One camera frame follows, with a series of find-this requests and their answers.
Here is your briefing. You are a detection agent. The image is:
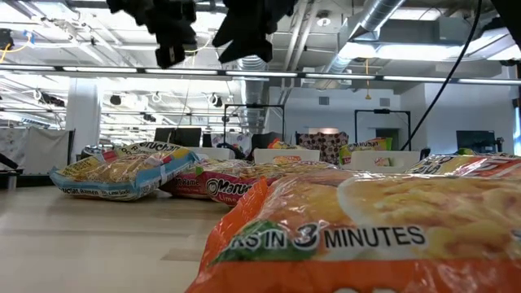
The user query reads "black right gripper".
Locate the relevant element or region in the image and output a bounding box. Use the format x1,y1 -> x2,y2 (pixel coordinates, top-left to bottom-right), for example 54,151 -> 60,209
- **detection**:
211,0 -> 300,65

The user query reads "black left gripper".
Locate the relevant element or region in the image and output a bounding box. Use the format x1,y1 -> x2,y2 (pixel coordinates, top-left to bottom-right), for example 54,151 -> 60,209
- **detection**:
144,0 -> 199,70

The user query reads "long ceiling light strip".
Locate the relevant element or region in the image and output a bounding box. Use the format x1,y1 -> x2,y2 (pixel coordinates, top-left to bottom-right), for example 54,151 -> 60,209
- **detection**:
0,63 -> 521,86

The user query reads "black computer monitor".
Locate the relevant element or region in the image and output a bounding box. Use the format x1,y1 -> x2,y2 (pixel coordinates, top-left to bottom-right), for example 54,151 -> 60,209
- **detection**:
455,129 -> 498,155
153,127 -> 204,148

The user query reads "white plastic bin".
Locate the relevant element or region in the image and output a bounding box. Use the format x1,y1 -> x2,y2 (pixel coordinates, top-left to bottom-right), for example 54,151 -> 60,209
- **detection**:
187,146 -> 236,161
252,148 -> 322,166
349,150 -> 421,172

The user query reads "white square pillar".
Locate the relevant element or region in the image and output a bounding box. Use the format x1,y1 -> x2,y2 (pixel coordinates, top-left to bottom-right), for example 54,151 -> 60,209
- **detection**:
66,77 -> 102,164

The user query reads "black round drum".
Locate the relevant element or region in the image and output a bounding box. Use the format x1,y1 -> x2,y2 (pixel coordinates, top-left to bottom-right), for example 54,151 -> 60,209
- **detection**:
80,145 -> 105,160

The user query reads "polka dot fabric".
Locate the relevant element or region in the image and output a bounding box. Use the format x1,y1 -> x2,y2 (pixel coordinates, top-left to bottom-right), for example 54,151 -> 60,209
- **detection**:
298,131 -> 350,166

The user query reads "white cloth partition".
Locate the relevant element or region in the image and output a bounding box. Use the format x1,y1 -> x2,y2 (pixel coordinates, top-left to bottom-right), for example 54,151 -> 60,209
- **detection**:
0,127 -> 76,175

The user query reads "silver spiral ventilation duct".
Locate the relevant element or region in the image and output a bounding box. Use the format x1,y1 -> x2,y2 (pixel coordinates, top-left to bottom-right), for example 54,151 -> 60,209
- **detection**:
237,55 -> 270,135
321,0 -> 408,81

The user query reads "black rig frame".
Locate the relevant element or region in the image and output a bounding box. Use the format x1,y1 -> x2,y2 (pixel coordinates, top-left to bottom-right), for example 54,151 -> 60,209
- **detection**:
353,108 -> 412,152
222,103 -> 286,150

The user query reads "grey rectangular air duct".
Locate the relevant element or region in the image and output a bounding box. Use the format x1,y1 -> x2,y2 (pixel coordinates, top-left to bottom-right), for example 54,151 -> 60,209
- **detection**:
337,15 -> 521,62

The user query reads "black aluminium table frame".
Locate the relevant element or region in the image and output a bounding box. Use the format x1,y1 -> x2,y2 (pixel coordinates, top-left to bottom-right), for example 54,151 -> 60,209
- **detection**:
0,152 -> 56,190

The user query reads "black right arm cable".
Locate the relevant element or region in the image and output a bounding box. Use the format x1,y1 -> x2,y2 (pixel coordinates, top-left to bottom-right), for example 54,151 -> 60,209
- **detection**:
400,0 -> 484,152

